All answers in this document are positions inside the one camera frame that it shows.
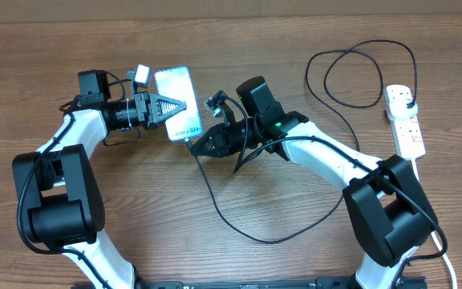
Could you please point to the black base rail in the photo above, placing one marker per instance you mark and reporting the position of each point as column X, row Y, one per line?
column 251, row 284

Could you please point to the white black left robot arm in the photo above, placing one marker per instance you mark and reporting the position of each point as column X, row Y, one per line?
column 60, row 208

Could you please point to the blue samsung galaxy phone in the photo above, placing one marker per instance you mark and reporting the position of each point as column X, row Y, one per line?
column 184, row 120

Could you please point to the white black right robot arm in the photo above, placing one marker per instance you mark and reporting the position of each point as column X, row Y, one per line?
column 390, row 214

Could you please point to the white charger plug adapter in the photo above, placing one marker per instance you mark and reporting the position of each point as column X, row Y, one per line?
column 400, row 109

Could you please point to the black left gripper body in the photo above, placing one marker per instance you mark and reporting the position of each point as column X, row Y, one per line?
column 140, row 111

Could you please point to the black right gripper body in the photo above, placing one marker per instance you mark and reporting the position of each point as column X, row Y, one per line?
column 242, row 135

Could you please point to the white power strip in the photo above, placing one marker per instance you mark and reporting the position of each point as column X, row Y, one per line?
column 409, row 143

